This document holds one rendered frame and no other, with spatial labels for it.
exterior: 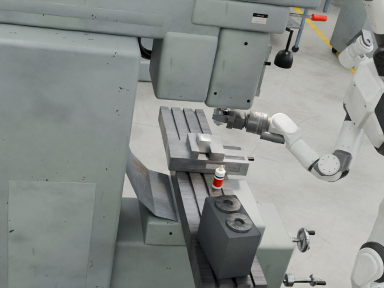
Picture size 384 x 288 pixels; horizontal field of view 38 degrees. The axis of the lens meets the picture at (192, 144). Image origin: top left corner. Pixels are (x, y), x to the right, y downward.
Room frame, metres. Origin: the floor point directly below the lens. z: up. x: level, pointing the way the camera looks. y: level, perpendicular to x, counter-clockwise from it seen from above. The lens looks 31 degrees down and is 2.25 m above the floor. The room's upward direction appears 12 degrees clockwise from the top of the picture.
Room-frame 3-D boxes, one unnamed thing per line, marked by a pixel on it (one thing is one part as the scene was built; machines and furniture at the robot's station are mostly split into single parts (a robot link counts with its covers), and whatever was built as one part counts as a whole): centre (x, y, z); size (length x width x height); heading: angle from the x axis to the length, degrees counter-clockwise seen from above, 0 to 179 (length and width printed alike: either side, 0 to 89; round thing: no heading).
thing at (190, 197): (2.01, -0.08, 0.86); 1.24 x 0.23 x 0.08; 15
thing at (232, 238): (1.54, -0.18, 1.00); 0.22 x 0.12 x 0.20; 25
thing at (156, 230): (1.97, -0.09, 0.76); 0.50 x 0.35 x 0.12; 105
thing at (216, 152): (2.13, -0.10, 0.99); 0.15 x 0.06 x 0.04; 13
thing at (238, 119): (1.96, -0.18, 1.24); 0.13 x 0.12 x 0.10; 177
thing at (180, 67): (1.92, 0.10, 1.47); 0.24 x 0.19 x 0.26; 15
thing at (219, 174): (1.96, -0.14, 0.96); 0.04 x 0.04 x 0.11
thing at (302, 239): (2.10, -0.57, 0.60); 0.16 x 0.12 x 0.12; 105
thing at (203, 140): (2.12, -0.05, 1.01); 0.06 x 0.05 x 0.06; 13
